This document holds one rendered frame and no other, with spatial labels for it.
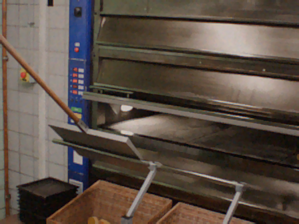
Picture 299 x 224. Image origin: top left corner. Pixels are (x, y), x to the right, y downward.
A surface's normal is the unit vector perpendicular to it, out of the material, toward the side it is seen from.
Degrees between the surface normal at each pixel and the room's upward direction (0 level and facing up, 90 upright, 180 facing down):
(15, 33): 90
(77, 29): 90
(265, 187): 70
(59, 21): 90
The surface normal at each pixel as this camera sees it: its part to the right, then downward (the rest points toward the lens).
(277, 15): -0.58, 0.14
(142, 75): -0.54, -0.19
